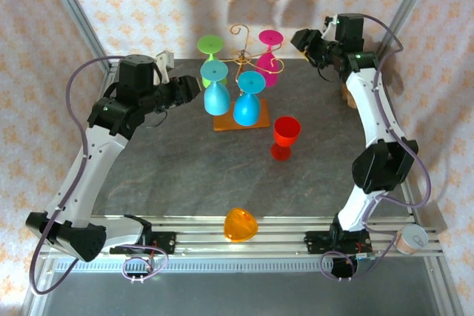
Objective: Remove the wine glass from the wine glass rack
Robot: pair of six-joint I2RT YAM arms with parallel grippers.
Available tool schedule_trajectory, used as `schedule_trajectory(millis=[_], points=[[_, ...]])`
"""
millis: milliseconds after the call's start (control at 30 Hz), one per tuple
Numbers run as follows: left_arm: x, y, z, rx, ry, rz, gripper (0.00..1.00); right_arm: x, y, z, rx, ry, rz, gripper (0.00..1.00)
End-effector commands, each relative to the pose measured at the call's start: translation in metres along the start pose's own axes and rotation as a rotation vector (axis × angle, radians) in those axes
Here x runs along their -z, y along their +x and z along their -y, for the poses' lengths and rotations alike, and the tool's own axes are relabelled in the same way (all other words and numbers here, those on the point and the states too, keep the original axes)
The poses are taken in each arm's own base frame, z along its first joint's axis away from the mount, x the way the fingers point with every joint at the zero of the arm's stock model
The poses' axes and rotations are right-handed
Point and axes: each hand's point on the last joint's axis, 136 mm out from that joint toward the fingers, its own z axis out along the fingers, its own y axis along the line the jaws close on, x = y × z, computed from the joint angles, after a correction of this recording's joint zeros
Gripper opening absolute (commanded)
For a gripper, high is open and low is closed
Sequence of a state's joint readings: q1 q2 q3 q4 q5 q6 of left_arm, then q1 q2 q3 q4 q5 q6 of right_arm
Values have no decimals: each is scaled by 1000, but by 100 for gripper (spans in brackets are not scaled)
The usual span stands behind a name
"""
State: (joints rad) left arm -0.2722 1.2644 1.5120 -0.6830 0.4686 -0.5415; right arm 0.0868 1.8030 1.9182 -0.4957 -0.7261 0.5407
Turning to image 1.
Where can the green plastic wine glass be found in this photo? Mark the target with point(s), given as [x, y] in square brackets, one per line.
[210, 44]

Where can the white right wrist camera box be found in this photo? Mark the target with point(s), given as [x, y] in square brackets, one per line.
[329, 25]

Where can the light teal plastic wine glass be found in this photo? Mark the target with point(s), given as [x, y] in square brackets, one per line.
[216, 99]

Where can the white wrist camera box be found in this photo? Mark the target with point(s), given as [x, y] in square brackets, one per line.
[329, 25]
[164, 62]

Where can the blue plastic wine glass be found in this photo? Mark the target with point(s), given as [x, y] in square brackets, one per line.
[245, 110]

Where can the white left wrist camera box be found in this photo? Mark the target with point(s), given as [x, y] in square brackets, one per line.
[164, 62]

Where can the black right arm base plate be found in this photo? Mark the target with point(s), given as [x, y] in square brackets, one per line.
[314, 243]

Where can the red plastic wine glass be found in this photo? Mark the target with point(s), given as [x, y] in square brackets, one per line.
[287, 132]

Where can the magenta plastic wine glass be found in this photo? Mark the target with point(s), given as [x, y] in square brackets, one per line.
[270, 37]

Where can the orange plastic bowl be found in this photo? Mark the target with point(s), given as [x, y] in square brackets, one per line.
[240, 225]

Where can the aluminium side rail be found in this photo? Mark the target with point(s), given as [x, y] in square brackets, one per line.
[420, 216]
[107, 77]

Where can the brown teddy bear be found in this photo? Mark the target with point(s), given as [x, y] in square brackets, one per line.
[348, 97]

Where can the aluminium front rail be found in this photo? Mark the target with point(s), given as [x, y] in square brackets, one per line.
[200, 238]

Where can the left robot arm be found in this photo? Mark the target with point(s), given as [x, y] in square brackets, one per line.
[92, 168]

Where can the aluminium frame post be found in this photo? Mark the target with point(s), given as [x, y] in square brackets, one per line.
[407, 5]
[76, 9]

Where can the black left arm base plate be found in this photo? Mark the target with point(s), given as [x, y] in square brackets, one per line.
[166, 242]

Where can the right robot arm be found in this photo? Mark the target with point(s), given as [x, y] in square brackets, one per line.
[374, 109]

